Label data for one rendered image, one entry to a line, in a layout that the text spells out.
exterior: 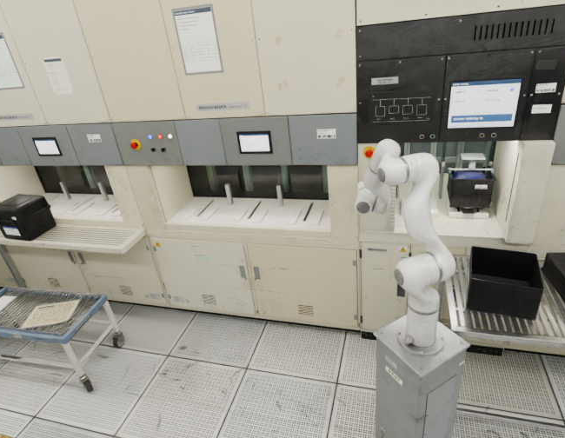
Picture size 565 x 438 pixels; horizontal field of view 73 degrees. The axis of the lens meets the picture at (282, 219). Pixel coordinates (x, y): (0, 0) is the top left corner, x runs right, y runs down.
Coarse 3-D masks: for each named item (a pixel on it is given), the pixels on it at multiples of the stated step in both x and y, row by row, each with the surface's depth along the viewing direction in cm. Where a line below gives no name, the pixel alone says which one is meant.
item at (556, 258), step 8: (552, 256) 187; (560, 256) 186; (544, 264) 192; (552, 264) 184; (560, 264) 181; (544, 272) 192; (552, 272) 184; (560, 272) 177; (552, 280) 184; (560, 280) 177; (560, 288) 177
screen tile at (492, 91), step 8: (488, 88) 172; (496, 88) 171; (504, 88) 171; (488, 96) 174; (496, 96) 173; (512, 96) 171; (488, 104) 176; (496, 104) 175; (504, 104) 174; (512, 104) 173
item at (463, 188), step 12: (468, 156) 217; (480, 156) 215; (456, 180) 216; (468, 180) 214; (480, 180) 213; (492, 180) 211; (456, 192) 220; (468, 192) 218; (480, 192) 216; (456, 204) 223; (468, 204) 221; (480, 204) 219
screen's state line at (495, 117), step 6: (498, 114) 176; (504, 114) 176; (510, 114) 175; (456, 120) 182; (462, 120) 182; (468, 120) 181; (474, 120) 180; (480, 120) 180; (486, 120) 179; (492, 120) 178; (498, 120) 178; (504, 120) 177; (510, 120) 176
